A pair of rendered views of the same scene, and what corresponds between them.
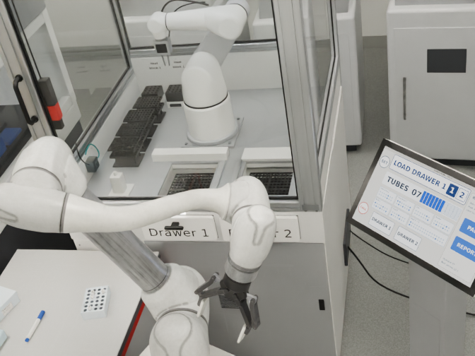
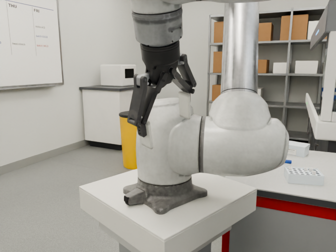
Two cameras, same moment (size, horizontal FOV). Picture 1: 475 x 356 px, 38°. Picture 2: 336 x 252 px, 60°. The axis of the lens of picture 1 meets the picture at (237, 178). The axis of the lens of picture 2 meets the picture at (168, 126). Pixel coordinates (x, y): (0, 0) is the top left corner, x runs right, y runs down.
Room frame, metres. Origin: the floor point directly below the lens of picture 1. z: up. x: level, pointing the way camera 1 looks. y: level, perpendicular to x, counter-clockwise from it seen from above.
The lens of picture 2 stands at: (1.43, -0.53, 1.19)
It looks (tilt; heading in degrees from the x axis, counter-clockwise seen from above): 12 degrees down; 96
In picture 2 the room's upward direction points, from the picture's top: straight up
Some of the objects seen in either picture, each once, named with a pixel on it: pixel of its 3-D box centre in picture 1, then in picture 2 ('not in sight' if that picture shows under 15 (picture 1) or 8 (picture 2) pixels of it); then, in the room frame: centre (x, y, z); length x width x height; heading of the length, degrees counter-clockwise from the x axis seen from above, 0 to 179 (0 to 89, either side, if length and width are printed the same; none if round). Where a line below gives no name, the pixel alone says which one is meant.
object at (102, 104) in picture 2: not in sight; (122, 103); (0.23, 4.00, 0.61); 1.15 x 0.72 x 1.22; 70
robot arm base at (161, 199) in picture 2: not in sight; (159, 186); (1.32, 0.24, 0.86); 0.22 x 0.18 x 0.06; 46
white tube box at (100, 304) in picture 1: (96, 302); (303, 175); (1.84, 0.59, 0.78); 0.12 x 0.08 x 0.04; 175
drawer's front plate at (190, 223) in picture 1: (178, 227); not in sight; (2.06, 0.26, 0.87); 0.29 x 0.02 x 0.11; 73
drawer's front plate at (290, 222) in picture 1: (259, 228); not in sight; (1.96, -0.05, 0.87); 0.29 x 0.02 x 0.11; 73
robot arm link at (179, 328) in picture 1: (179, 349); (168, 137); (1.35, 0.25, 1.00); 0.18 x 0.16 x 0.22; 175
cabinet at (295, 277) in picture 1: (234, 236); not in sight; (2.50, 0.07, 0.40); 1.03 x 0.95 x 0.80; 73
